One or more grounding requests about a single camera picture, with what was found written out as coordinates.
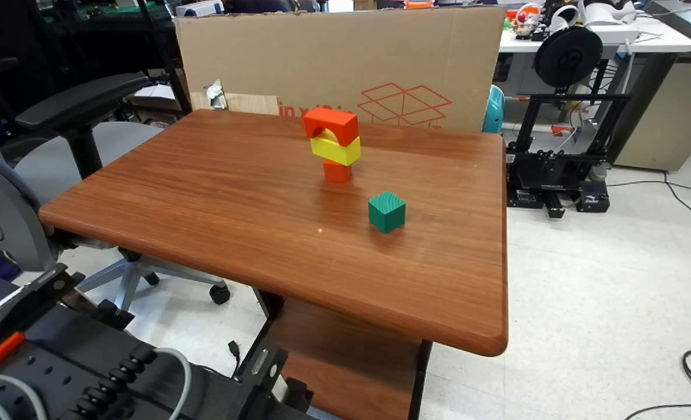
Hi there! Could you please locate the small orange block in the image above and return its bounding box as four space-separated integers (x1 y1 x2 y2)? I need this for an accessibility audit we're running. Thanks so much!
323 160 356 187

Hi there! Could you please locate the teal round object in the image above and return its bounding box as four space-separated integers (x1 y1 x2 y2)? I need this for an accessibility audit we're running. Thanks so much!
482 82 510 135

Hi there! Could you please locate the colourful items pile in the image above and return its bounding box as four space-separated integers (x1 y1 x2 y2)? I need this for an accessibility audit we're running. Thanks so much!
505 0 550 42

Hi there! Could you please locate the orange block with notch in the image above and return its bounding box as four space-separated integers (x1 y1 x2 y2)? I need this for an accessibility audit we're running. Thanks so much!
302 106 363 150

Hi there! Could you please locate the grey office chair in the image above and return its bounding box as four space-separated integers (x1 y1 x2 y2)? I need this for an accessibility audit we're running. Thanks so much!
0 54 233 308

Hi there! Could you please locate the beige cabinet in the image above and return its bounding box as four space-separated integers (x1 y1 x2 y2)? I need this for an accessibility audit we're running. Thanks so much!
611 57 691 176

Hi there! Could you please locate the yellow block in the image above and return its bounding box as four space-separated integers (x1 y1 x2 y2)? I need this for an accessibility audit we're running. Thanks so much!
308 128 364 168

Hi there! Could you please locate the white desk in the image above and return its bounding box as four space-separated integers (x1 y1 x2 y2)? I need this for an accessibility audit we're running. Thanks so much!
498 6 691 59

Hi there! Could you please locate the black 3D printer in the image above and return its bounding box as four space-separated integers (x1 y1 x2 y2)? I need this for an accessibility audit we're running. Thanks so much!
505 2 638 219

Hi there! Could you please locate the black power strip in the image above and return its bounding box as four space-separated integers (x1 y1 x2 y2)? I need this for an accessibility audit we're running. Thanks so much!
71 345 162 420

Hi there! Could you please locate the thin black floor cable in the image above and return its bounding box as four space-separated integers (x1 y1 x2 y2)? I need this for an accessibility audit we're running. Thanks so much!
607 171 691 229

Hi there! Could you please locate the black filament spool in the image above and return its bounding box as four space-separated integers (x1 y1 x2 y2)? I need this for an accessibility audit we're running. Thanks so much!
533 23 604 91

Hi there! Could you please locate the grey cable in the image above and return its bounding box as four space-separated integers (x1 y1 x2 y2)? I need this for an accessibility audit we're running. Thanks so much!
0 345 196 420

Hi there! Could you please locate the large cardboard box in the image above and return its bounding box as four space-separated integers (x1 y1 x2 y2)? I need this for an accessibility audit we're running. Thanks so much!
173 6 510 135

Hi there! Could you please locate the green cube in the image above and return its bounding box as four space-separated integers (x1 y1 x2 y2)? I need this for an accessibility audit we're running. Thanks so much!
367 189 408 236

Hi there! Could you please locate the wooden table support panel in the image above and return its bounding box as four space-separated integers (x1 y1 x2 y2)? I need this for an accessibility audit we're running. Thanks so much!
264 290 435 420

